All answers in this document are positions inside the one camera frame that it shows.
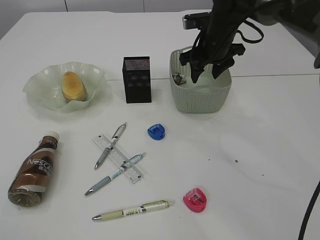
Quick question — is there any small grey paper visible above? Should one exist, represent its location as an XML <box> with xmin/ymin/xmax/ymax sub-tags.
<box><xmin>172</xmin><ymin>72</ymin><xmax>187</xmax><ymax>86</ymax></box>

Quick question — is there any green woven plastic basket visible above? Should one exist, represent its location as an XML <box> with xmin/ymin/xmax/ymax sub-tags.
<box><xmin>169</xmin><ymin>46</ymin><xmax>232</xmax><ymax>114</ymax></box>

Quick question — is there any translucent wavy glass plate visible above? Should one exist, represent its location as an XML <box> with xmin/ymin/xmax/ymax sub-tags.
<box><xmin>23</xmin><ymin>61</ymin><xmax>106</xmax><ymax>113</ymax></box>

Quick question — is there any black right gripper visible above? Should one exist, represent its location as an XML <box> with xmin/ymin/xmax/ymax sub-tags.
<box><xmin>179</xmin><ymin>37</ymin><xmax>246</xmax><ymax>84</ymax></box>

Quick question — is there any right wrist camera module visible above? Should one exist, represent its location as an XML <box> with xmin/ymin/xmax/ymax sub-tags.
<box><xmin>182</xmin><ymin>11</ymin><xmax>211</xmax><ymax>30</ymax></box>

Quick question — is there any pink pencil sharpener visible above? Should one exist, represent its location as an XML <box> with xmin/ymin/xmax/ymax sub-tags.
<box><xmin>182</xmin><ymin>187</ymin><xmax>207</xmax><ymax>213</ymax></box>

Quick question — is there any blue pencil sharpener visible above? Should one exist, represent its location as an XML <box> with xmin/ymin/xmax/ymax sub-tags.
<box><xmin>147</xmin><ymin>123</ymin><xmax>166</xmax><ymax>141</ymax></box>

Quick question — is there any black mesh pen holder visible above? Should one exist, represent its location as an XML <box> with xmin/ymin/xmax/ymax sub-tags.
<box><xmin>122</xmin><ymin>56</ymin><xmax>152</xmax><ymax>104</ymax></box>

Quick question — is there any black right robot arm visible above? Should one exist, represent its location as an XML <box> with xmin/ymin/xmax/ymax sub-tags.
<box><xmin>179</xmin><ymin>0</ymin><xmax>320</xmax><ymax>83</ymax></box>

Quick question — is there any grey grip pen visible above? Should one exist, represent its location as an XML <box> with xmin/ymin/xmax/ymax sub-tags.
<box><xmin>94</xmin><ymin>122</ymin><xmax>127</xmax><ymax>170</ymax></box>

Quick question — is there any clear plastic ruler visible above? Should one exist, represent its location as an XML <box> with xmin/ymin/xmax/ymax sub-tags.
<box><xmin>92</xmin><ymin>134</ymin><xmax>144</xmax><ymax>184</ymax></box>

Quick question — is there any blue patterned pen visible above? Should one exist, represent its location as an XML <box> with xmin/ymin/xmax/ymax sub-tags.
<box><xmin>84</xmin><ymin>152</ymin><xmax>146</xmax><ymax>196</ymax></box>

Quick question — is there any cream barrel pen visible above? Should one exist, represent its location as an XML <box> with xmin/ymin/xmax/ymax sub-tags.
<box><xmin>92</xmin><ymin>200</ymin><xmax>174</xmax><ymax>221</ymax></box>

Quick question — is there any sugared bread roll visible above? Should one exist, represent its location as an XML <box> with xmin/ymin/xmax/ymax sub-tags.
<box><xmin>61</xmin><ymin>71</ymin><xmax>87</xmax><ymax>102</ymax></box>

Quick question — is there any brown Nescafe coffee bottle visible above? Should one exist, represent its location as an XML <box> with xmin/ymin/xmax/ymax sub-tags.
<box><xmin>7</xmin><ymin>131</ymin><xmax>60</xmax><ymax>207</ymax></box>

